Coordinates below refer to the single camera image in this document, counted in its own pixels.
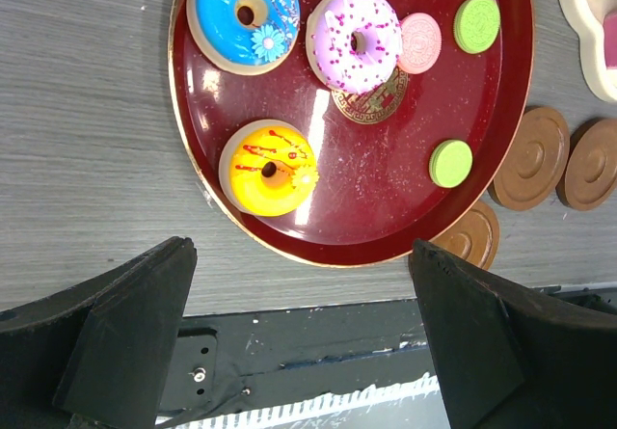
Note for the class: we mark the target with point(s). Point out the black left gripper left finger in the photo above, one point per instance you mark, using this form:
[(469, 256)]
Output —
[(97, 354)]

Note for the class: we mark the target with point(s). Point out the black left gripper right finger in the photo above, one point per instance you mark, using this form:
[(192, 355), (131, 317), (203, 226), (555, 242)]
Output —
[(508, 356)]

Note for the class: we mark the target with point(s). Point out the pink sandwich cookie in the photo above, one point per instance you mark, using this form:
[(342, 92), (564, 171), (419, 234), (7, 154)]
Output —
[(421, 43)]

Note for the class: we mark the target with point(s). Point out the pink swirl roll cake front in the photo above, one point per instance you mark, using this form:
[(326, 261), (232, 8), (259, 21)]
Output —
[(610, 40)]

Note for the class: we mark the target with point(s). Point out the brown wooden saucer front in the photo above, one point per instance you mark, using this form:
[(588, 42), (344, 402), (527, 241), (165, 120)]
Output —
[(475, 236)]

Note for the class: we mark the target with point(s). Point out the brown wooden saucer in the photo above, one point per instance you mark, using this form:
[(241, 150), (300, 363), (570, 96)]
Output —
[(535, 161), (475, 236), (590, 175)]

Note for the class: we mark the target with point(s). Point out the brown wooden saucer right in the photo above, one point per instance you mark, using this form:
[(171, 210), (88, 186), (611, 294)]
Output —
[(590, 175)]

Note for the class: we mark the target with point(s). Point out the green macaron lower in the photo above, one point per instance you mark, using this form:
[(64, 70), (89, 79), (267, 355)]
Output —
[(450, 163)]

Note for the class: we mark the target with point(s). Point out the green macaron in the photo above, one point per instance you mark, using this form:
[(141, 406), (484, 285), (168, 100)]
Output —
[(476, 25), (450, 163)]

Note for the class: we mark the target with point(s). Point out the brown wooden saucer left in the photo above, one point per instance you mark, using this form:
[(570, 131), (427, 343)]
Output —
[(535, 161)]

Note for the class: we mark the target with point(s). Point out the yellow frosted donut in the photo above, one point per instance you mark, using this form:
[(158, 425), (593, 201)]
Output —
[(267, 168)]

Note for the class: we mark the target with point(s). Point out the round red lacquer tray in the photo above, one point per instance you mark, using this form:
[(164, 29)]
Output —
[(375, 196)]

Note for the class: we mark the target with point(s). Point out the green macaron upper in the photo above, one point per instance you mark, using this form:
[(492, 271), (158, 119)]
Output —
[(476, 25)]

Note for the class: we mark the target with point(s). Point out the purple sprinkled donut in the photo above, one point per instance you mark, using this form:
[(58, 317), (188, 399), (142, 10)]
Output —
[(353, 46)]

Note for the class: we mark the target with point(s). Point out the blue frosted donut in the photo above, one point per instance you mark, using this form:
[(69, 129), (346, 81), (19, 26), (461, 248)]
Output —
[(244, 37)]

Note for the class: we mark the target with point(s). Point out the three-tier cream cake stand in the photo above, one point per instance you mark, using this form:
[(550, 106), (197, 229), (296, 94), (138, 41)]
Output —
[(586, 19)]

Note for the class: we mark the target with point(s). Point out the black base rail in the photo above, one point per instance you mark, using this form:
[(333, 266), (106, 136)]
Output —
[(227, 364)]

